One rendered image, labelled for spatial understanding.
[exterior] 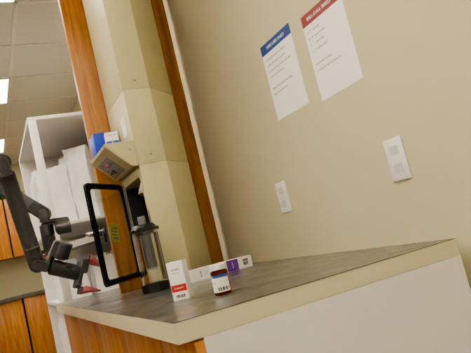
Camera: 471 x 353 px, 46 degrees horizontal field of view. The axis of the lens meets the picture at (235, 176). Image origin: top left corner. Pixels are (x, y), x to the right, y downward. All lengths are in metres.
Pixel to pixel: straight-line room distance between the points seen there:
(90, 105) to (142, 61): 0.40
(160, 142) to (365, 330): 1.24
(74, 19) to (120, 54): 0.50
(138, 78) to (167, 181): 0.42
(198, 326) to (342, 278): 0.32
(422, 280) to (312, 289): 0.28
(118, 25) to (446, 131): 1.39
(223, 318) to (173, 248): 1.08
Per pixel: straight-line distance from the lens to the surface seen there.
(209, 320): 1.04
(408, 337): 1.27
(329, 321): 1.15
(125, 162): 2.13
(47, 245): 2.46
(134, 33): 2.29
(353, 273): 1.19
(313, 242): 1.91
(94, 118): 2.52
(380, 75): 1.52
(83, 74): 2.58
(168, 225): 2.11
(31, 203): 2.47
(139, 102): 2.19
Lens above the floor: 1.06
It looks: 6 degrees up
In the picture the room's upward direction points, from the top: 14 degrees counter-clockwise
